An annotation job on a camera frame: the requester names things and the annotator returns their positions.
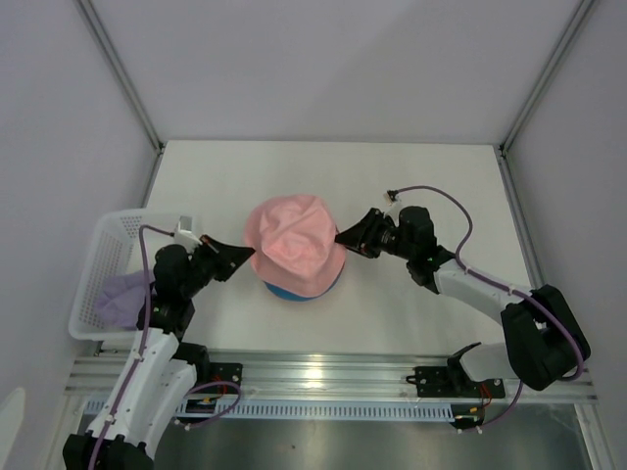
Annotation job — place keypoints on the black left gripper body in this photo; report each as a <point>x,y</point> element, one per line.
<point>202,267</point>

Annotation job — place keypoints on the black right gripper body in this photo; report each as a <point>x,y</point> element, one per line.
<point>391,244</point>

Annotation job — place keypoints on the blue bucket hat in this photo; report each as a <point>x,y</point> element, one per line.
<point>292,297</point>

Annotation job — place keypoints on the lavender bucket hat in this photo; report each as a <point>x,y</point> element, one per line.
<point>121,300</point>

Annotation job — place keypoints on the pink bucket hat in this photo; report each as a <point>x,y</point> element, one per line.
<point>294,241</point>

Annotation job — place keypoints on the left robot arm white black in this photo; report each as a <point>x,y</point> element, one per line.
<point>161,369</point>

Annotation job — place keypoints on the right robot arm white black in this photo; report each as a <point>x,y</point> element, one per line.
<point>543,341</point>

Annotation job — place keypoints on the white plastic basket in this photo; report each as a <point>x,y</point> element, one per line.
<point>114,251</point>

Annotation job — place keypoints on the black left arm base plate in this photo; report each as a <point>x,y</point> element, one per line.
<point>223,379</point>

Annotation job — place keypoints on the aluminium mounting rail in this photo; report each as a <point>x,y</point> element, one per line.
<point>316,376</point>

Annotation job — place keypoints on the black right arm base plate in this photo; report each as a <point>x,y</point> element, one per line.
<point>452,382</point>

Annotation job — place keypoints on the slotted grey cable duct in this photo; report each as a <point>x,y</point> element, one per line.
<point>342,410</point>

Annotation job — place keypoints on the left aluminium frame post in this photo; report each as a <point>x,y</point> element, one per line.
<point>112,58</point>

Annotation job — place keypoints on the aluminium frame post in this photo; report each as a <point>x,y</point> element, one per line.
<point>112,58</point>
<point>566,40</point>

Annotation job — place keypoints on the right aluminium frame post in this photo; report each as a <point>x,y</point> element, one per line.
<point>566,40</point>

